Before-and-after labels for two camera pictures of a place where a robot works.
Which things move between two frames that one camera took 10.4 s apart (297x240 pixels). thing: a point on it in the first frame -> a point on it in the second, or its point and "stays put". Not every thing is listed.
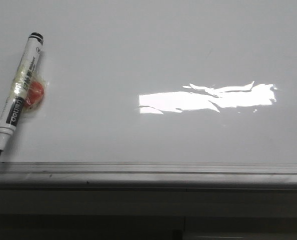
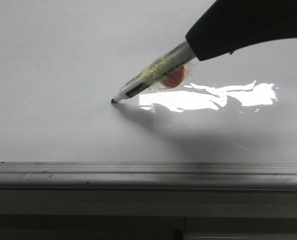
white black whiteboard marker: [19, 96] -> [175, 58]
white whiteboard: [155, 81] stays put
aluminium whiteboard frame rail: [145, 175] stays put
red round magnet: [34, 94] -> [173, 79]
